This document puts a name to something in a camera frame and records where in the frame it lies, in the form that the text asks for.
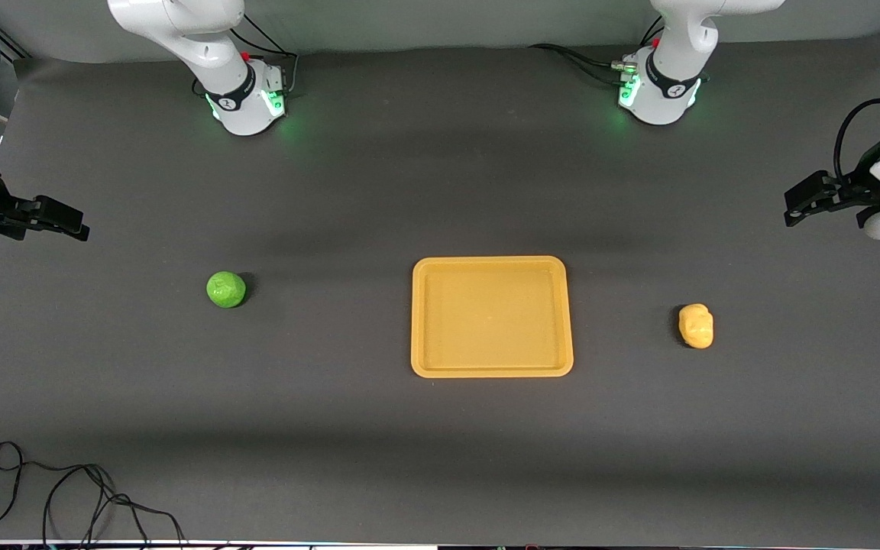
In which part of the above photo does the yellow potato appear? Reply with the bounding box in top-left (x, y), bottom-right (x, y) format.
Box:
top-left (678, 302), bottom-right (715, 350)

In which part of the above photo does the green apple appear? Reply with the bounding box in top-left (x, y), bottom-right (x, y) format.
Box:
top-left (205, 270), bottom-right (248, 309)

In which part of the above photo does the yellow rectangular tray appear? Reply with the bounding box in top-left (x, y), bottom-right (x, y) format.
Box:
top-left (410, 255), bottom-right (575, 380)

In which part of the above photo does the dark grey table mat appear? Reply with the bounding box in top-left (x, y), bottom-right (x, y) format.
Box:
top-left (0, 29), bottom-right (880, 548)

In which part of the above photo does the thin black looped cable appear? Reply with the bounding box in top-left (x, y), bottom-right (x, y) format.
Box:
top-left (0, 441), bottom-right (186, 548)

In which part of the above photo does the black left base cable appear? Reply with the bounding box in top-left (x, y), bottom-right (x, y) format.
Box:
top-left (528, 14), bottom-right (666, 86)

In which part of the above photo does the black base cable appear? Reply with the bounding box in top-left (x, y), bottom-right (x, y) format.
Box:
top-left (528, 14), bottom-right (666, 86)
top-left (192, 14), bottom-right (300, 99)

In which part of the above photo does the black right base cable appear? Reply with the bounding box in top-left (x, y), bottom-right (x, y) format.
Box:
top-left (192, 14), bottom-right (300, 99)

